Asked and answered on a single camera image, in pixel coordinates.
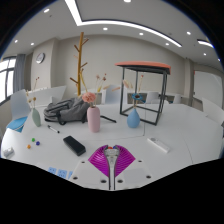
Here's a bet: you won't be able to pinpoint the blue vase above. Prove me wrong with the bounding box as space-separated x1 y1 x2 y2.
126 106 142 129

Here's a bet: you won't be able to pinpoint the black rectangular case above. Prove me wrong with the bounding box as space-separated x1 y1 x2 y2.
62 134 87 157

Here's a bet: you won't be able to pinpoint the whiteboard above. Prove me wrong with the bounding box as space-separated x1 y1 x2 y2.
192 69 224 108

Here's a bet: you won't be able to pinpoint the grey backpack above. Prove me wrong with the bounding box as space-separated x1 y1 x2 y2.
43 96 118 126

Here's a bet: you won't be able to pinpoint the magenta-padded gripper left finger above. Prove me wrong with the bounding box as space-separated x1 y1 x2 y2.
71 147 111 191

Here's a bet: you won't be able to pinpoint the ceiling light strip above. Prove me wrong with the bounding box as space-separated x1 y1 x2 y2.
64 0 183 49

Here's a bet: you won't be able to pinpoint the grey curtain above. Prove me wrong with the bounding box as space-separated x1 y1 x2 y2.
12 53 27 95

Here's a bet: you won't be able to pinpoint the dried stems in blue vase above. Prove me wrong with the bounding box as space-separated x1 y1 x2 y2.
122 74 147 109

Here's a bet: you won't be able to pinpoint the recessed ceiling lights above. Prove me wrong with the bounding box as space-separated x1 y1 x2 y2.
13 0 209 57

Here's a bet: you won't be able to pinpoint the white chair with blue cushion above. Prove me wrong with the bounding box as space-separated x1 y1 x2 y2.
6 88 32 134

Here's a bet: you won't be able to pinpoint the small white power strip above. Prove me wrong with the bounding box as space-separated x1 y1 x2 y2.
1 146 15 158

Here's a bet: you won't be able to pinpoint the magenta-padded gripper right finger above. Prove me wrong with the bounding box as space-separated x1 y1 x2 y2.
114 147 154 191

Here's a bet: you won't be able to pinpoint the round wall clock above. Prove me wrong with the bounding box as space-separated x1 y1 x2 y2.
35 52 46 65

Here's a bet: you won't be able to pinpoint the green vase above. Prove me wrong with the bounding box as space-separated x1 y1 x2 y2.
31 106 43 128

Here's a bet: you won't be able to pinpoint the white flat remote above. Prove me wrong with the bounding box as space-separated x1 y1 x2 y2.
146 136 171 154

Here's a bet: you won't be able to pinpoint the window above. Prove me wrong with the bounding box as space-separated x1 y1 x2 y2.
0 56 17 105

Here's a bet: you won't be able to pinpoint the pink dried flower bunch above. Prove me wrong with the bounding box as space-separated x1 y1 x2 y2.
79 69 122 109

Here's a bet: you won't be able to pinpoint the black and white marker pen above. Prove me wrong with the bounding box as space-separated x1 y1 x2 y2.
46 124 61 135

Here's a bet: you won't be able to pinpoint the wooden coat rack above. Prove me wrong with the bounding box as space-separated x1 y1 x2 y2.
68 31 91 98

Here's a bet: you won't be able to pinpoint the pink vase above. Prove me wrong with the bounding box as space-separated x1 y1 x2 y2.
86 105 102 134

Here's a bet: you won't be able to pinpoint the black-framed orange-topped side table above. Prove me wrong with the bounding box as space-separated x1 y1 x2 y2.
114 60 172 127

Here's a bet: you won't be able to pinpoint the group of white chairs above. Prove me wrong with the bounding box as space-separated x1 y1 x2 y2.
28 84 224 127

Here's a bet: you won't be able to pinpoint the dried stems in green vase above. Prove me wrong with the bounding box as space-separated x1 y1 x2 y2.
25 76 41 109

